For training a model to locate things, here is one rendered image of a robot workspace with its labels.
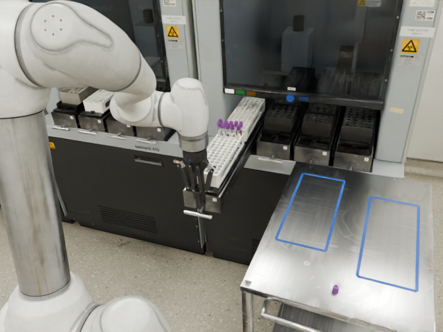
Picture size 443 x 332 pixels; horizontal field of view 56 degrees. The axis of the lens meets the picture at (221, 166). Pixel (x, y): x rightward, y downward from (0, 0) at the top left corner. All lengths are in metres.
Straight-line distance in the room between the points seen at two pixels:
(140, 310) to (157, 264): 1.42
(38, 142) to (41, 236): 0.18
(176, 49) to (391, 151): 0.93
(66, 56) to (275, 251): 0.77
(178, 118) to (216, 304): 1.15
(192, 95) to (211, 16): 0.54
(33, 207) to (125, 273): 1.50
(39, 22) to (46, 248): 0.43
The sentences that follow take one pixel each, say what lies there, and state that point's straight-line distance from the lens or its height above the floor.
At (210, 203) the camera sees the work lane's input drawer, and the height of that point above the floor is 0.77.
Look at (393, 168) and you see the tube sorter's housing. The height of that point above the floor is 0.73.
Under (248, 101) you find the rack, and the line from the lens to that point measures 1.86.
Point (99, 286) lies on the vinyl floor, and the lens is 2.28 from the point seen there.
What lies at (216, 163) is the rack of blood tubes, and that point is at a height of 0.86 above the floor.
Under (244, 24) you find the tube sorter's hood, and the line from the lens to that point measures 1.57.
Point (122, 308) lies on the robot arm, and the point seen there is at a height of 0.97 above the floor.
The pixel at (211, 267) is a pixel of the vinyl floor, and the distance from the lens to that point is 2.24.
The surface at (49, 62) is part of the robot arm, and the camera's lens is 0.65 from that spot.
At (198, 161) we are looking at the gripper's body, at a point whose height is 0.97.
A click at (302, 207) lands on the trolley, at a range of 1.31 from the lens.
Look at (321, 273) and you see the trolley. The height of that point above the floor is 0.82.
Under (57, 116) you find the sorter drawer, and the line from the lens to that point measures 2.13.
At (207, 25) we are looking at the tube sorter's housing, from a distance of 1.64.
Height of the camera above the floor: 1.66
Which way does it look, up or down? 34 degrees down
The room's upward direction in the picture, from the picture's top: 3 degrees counter-clockwise
